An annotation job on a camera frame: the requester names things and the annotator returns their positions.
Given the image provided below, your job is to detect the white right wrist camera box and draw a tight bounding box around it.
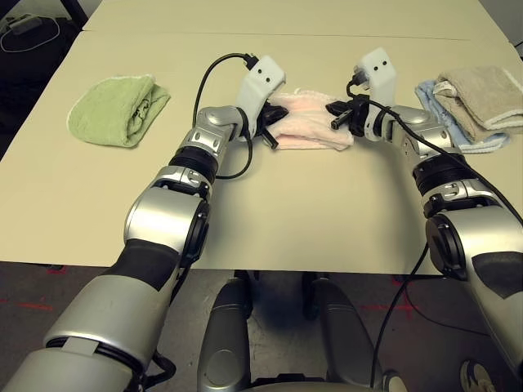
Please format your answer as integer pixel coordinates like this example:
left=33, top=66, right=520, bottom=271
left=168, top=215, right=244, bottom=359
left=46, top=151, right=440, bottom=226
left=353, top=47, right=397, bottom=108

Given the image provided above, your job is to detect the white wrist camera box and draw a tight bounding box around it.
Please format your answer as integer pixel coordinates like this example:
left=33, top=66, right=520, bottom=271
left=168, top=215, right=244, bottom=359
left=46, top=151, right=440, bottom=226
left=353, top=47, right=397, bottom=108
left=235, top=55, right=286, bottom=140

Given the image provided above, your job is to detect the grey robot leg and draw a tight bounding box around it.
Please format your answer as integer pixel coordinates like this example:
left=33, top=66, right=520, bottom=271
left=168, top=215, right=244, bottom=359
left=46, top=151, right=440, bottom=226
left=302, top=273, right=385, bottom=389
left=196, top=275, right=253, bottom=392

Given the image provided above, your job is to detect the pink towel with embroidery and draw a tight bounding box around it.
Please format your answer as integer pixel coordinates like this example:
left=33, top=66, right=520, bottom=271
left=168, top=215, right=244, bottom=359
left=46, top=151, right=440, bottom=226
left=267, top=88, right=355, bottom=151

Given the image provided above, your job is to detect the black table leg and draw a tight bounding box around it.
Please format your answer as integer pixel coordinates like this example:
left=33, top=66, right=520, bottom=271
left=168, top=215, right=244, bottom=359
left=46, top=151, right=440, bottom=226
left=67, top=0, right=89, bottom=29

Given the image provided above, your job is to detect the beige folded towel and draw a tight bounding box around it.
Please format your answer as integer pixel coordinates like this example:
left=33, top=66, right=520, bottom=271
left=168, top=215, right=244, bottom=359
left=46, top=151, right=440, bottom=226
left=433, top=65, right=523, bottom=143

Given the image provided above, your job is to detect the beige robot torso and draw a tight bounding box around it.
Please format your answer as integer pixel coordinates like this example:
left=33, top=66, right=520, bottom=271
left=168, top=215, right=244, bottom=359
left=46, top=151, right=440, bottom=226
left=244, top=377, right=393, bottom=392

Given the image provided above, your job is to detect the green towel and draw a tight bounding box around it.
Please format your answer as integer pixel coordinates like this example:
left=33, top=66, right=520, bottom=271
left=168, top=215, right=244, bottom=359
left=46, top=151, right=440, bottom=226
left=66, top=73, right=172, bottom=149

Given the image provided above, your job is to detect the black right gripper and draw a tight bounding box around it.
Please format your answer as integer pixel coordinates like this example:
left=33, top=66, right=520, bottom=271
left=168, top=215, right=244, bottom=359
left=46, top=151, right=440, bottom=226
left=325, top=94, right=371, bottom=138

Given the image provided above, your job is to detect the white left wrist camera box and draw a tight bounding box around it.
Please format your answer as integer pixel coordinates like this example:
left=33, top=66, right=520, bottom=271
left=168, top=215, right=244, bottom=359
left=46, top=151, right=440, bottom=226
left=235, top=55, right=286, bottom=140

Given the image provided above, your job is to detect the light blue folded towel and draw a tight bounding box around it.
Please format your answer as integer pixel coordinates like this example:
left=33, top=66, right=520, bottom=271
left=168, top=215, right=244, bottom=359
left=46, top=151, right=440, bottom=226
left=414, top=79, right=512, bottom=154

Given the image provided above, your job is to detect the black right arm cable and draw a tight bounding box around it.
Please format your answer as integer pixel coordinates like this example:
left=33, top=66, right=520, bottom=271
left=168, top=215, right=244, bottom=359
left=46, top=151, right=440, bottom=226
left=346, top=71, right=523, bottom=392

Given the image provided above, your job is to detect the thin black floor cable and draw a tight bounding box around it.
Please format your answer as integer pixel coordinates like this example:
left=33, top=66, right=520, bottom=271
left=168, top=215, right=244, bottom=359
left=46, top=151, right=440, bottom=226
left=412, top=304, right=491, bottom=338

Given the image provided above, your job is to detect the grey robot left leg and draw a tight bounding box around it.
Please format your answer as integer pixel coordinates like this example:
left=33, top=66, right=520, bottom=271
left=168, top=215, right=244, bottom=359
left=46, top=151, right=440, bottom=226
left=196, top=275, right=253, bottom=392

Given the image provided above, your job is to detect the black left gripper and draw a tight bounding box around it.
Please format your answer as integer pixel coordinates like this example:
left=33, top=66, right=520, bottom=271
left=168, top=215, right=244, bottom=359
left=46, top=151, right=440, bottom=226
left=255, top=104, right=288, bottom=149

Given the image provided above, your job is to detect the white floor cable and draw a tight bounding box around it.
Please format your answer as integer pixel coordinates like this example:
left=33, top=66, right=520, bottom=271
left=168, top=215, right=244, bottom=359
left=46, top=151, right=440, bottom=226
left=0, top=16, right=62, bottom=53

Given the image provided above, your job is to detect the grey robot right leg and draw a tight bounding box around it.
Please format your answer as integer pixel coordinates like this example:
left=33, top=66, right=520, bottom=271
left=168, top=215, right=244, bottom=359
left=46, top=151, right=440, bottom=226
left=302, top=273, right=385, bottom=389

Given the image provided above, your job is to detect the red floor tape line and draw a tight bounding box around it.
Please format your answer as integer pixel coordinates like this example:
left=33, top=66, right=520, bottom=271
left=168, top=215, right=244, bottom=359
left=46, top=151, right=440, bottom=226
left=16, top=301, right=54, bottom=312

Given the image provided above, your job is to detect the grey sneaker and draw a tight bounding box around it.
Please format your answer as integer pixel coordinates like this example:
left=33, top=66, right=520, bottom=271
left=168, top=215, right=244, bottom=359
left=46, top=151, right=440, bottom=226
left=382, top=369, right=409, bottom=392
left=459, top=359, right=496, bottom=392

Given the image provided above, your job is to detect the grey power strip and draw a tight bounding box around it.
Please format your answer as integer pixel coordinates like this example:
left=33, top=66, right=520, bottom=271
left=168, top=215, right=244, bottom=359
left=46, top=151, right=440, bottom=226
left=7, top=16, right=42, bottom=33

